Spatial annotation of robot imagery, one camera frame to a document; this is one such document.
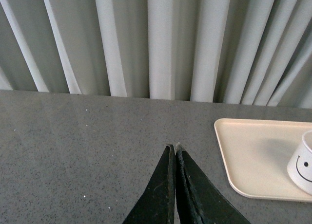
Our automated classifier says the white smiley mug black handle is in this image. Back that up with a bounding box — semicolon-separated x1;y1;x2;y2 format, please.
287;130;312;195

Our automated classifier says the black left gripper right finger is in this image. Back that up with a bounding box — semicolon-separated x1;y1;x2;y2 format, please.
175;144;249;224

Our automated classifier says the cream rectangular plastic tray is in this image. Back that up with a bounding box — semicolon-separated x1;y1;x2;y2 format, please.
214;118;312;203

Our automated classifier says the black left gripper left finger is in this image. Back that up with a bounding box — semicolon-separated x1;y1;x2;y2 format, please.
123;145;176;224

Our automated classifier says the white pleated curtain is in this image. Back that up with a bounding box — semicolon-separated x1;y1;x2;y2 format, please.
0;0;312;108

